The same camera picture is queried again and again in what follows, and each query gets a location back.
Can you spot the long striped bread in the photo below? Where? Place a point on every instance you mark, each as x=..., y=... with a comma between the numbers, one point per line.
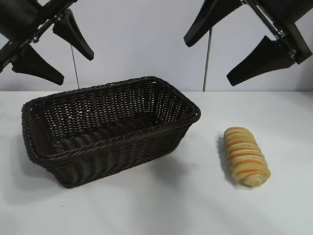
x=244, y=156

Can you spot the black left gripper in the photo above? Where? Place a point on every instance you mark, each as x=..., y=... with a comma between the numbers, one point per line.
x=22, y=19

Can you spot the dark brown wicker basket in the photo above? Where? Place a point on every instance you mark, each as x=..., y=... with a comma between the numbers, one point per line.
x=110, y=156

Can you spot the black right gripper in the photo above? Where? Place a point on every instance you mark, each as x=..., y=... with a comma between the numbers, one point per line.
x=296, y=22

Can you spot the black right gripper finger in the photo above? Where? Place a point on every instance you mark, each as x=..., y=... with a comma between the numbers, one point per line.
x=215, y=17

